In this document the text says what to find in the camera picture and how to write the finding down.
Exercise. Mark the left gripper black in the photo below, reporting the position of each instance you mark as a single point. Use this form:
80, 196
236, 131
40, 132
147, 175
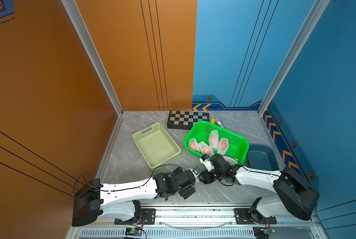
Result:
188, 191

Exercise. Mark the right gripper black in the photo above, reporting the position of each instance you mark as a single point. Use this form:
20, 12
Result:
205, 176

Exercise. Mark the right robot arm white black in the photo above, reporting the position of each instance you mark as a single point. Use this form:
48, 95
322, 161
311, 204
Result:
294, 195

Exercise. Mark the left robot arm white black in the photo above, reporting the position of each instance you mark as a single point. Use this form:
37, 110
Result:
122, 201

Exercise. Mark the bright green plastic basket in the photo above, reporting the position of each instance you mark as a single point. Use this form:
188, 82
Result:
238, 145

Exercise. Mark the pale green plastic basket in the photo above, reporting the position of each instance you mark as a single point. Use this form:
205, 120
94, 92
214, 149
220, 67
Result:
156, 145

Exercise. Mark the grey cylinder yellow tip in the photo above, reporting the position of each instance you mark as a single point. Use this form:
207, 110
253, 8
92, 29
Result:
217, 122

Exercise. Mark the dark teal plastic tray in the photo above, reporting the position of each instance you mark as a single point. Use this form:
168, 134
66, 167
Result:
261, 157

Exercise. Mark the black white checkerboard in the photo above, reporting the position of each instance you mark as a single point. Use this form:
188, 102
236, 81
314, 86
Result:
186, 119

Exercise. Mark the green circuit board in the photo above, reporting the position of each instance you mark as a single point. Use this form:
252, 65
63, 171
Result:
133, 233

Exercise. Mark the small right circuit board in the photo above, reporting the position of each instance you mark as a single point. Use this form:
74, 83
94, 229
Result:
263, 232

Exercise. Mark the aluminium front rail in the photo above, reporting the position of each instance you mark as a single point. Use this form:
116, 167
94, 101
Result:
201, 221

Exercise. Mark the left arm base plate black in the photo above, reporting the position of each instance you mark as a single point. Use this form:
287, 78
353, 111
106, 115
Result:
146, 217

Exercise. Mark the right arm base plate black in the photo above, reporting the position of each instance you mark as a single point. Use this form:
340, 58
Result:
244, 216

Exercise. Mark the left aluminium corner post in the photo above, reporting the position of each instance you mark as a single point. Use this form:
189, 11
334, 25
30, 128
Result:
84, 35

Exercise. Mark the aluminium corner post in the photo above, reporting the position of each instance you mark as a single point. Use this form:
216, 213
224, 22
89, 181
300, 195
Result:
301, 38
84, 35

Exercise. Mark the right aluminium corner post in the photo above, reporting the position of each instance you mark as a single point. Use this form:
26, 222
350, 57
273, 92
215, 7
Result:
301, 38

